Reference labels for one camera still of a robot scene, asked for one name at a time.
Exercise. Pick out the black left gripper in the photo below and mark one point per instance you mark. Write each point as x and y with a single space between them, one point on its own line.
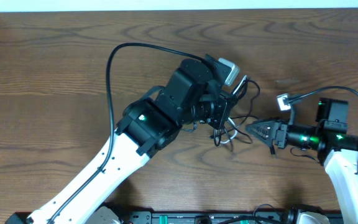
225 101

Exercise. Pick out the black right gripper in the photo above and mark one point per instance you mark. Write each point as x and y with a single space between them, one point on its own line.
279 132

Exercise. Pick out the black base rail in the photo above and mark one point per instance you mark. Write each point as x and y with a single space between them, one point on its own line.
264 213

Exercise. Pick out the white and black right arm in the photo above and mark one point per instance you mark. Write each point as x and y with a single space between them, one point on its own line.
336 151

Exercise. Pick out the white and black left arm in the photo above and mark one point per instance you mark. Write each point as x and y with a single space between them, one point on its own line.
193 93

